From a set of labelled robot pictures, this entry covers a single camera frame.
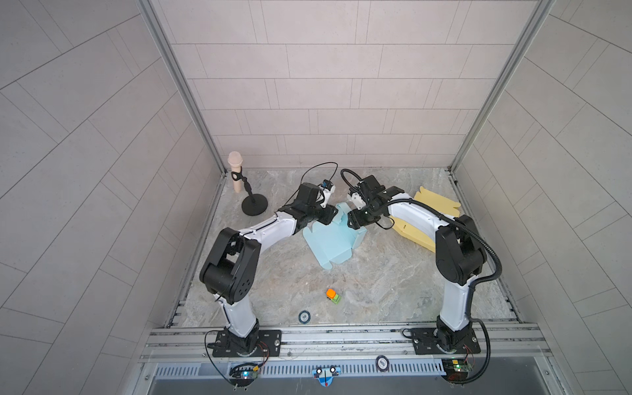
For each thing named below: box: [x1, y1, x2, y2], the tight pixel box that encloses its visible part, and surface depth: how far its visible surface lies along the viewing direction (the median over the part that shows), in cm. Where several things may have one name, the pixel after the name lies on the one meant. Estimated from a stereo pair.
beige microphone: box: [227, 151, 244, 194], surface depth 86 cm
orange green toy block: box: [325, 288, 341, 305], surface depth 80 cm
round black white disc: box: [375, 354, 391, 372], surface depth 69 cm
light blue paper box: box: [302, 202, 368, 270], surface depth 93 cm
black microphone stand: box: [231, 166, 269, 217], surface depth 104 cm
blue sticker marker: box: [311, 366, 342, 387], surface depth 67 cm
